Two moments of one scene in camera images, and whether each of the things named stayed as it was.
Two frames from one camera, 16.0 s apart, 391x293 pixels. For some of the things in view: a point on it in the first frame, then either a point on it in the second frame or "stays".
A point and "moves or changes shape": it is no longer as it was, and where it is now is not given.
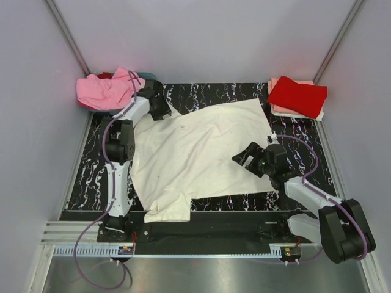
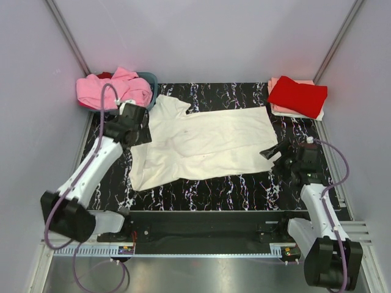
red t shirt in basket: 104,75 stays
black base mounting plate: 209,229 stays
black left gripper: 164,110 → 145,137
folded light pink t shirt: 305,82 stays
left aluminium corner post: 68,37 stays
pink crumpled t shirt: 110,93 stays
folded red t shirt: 305,99 stays
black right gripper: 252,150 → 279,147
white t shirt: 180,157 moves or changes shape
